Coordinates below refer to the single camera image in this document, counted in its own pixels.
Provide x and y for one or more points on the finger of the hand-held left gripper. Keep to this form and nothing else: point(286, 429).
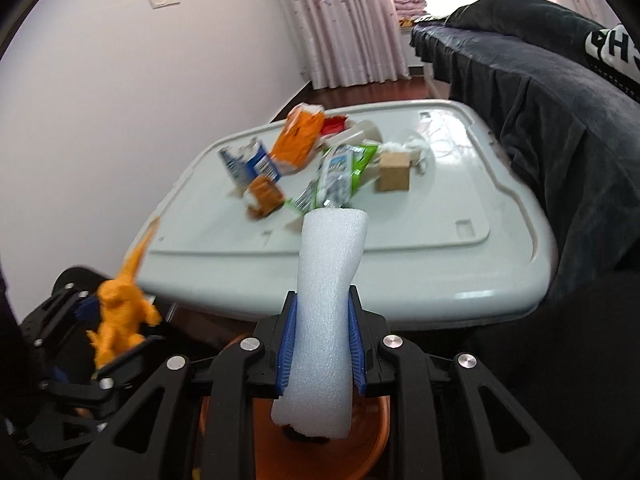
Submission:
point(107, 384)
point(75, 300)

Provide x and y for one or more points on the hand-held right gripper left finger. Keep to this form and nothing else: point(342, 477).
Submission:
point(287, 352)

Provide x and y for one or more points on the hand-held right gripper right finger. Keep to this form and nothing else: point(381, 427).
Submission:
point(356, 347)

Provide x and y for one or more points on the orange toy dinosaur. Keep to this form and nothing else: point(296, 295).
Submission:
point(120, 310)

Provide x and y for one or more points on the white foam piece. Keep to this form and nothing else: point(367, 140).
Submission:
point(325, 310)

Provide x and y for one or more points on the orange plastic bucket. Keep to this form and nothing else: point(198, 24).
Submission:
point(371, 440)

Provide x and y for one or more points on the white jar with grey lid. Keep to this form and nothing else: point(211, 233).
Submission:
point(357, 132)

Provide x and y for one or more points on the red and white packet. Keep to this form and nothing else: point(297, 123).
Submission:
point(334, 124)

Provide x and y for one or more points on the white plastic table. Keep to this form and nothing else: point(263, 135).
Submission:
point(425, 240)

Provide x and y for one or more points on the small orange packet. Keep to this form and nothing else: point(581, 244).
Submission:
point(265, 196)

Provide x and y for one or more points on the green and white wrapper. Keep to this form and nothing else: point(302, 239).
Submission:
point(336, 175)

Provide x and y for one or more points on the small cardboard box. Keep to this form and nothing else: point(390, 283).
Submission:
point(395, 172)

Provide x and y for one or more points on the blue and white carton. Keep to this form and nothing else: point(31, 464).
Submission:
point(250, 162)

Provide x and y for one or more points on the crumpled white plastic wrap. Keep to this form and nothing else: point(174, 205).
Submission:
point(415, 147)

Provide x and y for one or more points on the orange snack bag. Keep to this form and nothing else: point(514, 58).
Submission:
point(297, 140)

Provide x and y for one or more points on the pink patterned curtain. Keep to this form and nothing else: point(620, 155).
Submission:
point(340, 25)

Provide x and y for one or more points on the folded pink blankets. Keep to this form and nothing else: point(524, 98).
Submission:
point(409, 2)

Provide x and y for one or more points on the black cloth with white lettering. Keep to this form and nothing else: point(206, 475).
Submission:
point(612, 50)

